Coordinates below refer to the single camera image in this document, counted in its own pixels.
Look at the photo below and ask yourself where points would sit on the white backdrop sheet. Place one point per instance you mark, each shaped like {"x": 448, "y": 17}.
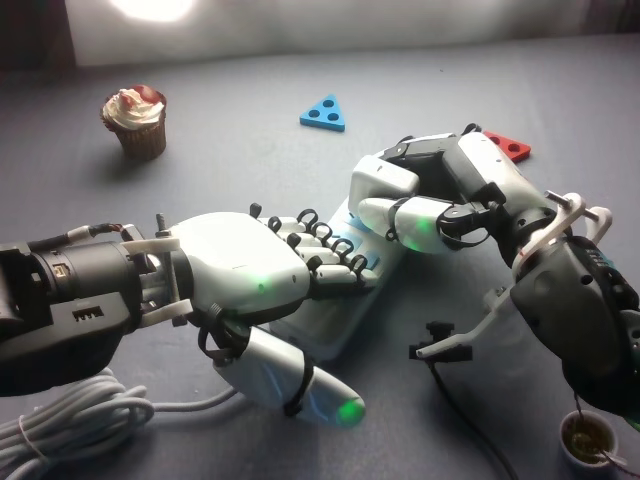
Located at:
{"x": 350, "y": 25}

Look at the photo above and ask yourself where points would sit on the blue triangle three holes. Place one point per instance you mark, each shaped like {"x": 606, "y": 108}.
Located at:
{"x": 312, "y": 120}

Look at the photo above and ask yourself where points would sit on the grey table cloth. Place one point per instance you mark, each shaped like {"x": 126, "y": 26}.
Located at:
{"x": 225, "y": 165}

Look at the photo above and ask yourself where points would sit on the toy chocolate cupcake white cream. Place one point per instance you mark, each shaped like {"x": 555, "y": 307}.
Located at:
{"x": 135, "y": 125}

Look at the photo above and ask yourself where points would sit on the red triangle three holes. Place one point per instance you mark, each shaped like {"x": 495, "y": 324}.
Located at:
{"x": 520, "y": 150}

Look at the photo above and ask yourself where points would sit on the small white bowl brown food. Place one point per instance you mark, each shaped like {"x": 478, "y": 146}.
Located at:
{"x": 567, "y": 440}

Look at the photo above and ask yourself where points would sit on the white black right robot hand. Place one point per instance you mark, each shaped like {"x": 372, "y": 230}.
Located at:
{"x": 500, "y": 170}

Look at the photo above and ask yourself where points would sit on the small white spoon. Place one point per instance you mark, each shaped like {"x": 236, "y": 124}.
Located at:
{"x": 617, "y": 461}

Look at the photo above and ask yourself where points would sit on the white power strip blue sockets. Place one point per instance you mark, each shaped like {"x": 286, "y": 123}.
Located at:
{"x": 345, "y": 320}

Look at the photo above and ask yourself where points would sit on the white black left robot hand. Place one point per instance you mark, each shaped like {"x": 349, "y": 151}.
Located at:
{"x": 235, "y": 260}

